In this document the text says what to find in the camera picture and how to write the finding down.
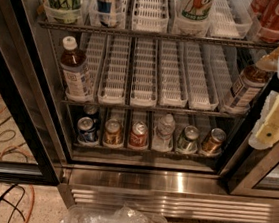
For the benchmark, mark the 7up can front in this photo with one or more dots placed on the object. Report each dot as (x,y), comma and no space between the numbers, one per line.
(194,10)

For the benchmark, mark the fridge glass door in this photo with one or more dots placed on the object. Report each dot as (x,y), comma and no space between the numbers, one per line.
(247,168)
(31,88)

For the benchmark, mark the left tea bottle white cap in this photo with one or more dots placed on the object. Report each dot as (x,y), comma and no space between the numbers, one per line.
(76,71)

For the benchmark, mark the fridge right glass door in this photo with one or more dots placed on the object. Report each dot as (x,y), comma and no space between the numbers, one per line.
(247,168)

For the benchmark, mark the tea bottle white cap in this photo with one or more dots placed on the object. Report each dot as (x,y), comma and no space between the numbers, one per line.
(247,85)
(76,71)

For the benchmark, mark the fridge left glass door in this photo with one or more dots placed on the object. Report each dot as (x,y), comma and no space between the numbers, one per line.
(31,88)

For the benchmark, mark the red coca-cola can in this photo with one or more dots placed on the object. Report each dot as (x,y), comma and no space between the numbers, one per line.
(267,14)

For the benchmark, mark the orange gold can right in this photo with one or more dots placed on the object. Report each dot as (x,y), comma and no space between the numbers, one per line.
(213,142)

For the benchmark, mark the green silver can bottom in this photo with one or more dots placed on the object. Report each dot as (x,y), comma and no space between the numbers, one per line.
(187,141)

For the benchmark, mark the empty white tray top right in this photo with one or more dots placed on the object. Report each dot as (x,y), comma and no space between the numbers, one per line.
(230,19)

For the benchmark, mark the gold brown can left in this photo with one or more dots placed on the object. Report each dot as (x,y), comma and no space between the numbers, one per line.
(113,132)

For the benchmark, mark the dark can behind pepsi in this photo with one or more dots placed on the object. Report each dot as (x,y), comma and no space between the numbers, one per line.
(92,111)

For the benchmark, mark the red can bottom shelf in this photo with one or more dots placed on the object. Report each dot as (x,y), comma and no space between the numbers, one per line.
(138,135)

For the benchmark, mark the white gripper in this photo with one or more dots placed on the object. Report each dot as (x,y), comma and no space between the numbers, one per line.
(270,63)

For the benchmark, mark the right tea bottle white cap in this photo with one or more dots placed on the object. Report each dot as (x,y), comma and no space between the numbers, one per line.
(247,85)

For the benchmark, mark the fridge bottom steel grille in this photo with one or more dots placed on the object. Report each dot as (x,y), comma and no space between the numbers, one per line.
(173,204)

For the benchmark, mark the clear water bottle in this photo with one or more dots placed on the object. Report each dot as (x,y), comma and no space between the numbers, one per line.
(163,134)

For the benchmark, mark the blue pepsi can front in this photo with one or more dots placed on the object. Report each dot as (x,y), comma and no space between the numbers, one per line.
(86,130)

